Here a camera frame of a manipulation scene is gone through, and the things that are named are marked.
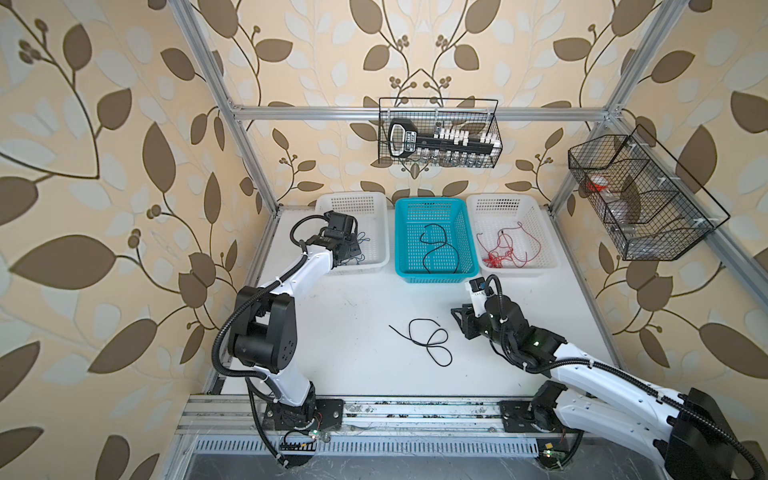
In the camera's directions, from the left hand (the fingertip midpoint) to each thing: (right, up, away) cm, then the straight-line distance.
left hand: (343, 242), depth 92 cm
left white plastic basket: (+7, +12, +23) cm, 27 cm away
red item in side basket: (+72, +16, -12) cm, 74 cm away
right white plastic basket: (+60, +2, +19) cm, 63 cm away
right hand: (+33, -18, -10) cm, 40 cm away
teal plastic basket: (+31, 0, +19) cm, 36 cm away
